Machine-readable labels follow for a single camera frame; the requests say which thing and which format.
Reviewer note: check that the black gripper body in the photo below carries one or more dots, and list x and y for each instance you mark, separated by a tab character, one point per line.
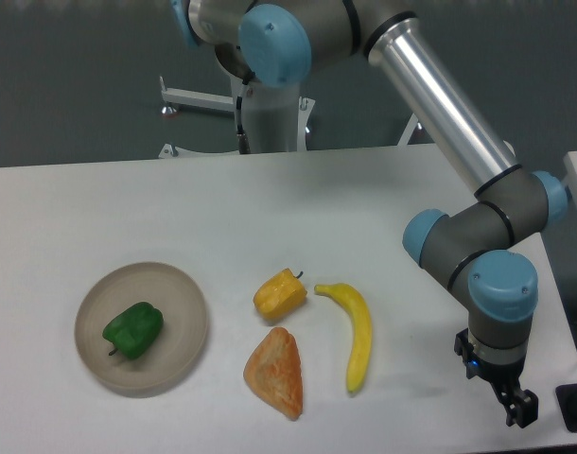
498	366

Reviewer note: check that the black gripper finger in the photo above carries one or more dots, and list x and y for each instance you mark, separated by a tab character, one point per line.
521	406

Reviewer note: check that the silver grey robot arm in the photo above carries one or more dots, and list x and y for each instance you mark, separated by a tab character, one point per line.
280	43

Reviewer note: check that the yellow toy bell pepper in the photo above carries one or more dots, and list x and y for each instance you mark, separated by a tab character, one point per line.
280	295

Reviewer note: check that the beige round plate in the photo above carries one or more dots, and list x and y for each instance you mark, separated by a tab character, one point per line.
174	354

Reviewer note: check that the green toy bell pepper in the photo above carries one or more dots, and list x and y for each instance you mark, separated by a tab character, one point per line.
133	331

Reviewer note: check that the black device at table edge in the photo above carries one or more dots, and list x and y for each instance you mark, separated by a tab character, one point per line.
567	400

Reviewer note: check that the yellow toy banana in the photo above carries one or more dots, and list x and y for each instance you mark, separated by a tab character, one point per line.
353	303

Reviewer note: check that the orange toy bread slice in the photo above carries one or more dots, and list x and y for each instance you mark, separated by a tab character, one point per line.
273	373

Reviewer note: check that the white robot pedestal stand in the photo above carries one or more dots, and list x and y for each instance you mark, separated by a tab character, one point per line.
267	119

